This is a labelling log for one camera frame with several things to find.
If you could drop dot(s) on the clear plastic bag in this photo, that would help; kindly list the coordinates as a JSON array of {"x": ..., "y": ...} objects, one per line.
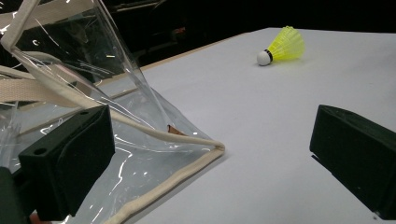
[{"x": 93, "y": 102}]

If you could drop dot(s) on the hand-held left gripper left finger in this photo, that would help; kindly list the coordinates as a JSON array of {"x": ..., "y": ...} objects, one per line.
[{"x": 65, "y": 161}]

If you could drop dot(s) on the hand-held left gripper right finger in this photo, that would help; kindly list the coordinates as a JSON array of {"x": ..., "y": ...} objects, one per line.
[{"x": 358, "y": 161}]

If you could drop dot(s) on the yellow shuttlecock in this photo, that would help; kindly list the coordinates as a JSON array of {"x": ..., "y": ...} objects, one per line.
[{"x": 281, "y": 46}]

